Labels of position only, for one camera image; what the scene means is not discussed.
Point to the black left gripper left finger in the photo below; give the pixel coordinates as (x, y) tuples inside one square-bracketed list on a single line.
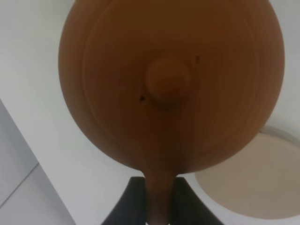
[(132, 207)]

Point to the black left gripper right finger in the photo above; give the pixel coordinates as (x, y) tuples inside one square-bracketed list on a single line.
[(187, 208)]

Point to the beige round teapot coaster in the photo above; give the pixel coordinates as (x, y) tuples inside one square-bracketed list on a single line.
[(261, 181)]

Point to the brown clay teapot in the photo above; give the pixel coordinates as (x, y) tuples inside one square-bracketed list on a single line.
[(170, 86)]

